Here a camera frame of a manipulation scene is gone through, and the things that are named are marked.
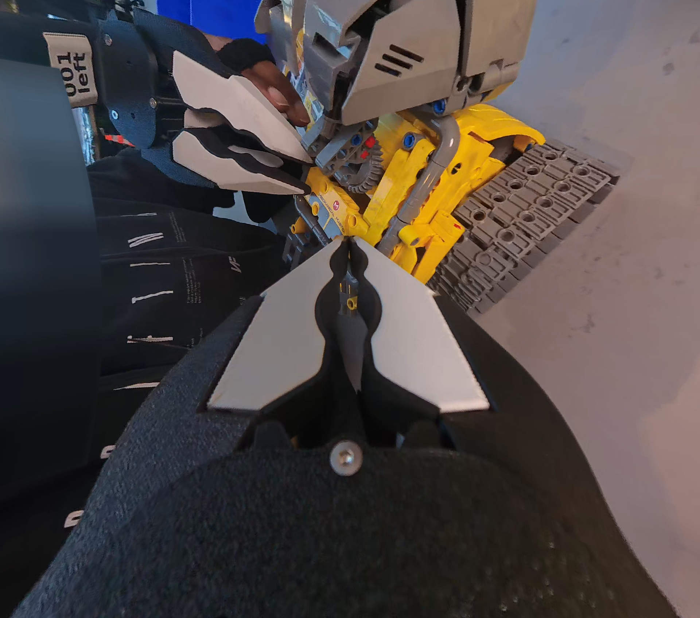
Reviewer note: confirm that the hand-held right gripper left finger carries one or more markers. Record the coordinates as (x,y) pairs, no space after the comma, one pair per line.
(257,355)

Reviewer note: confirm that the person's black hoodie torso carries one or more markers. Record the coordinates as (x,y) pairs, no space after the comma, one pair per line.
(164,273)

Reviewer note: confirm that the person's left hand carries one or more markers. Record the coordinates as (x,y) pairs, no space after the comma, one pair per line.
(273,87)

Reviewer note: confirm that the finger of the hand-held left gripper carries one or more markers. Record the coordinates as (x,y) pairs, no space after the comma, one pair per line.
(219,93)
(219,172)

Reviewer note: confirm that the yellow grey brick robot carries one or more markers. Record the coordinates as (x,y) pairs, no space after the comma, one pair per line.
(383,44)

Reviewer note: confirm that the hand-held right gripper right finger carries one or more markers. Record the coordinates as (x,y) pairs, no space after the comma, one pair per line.
(426,355)

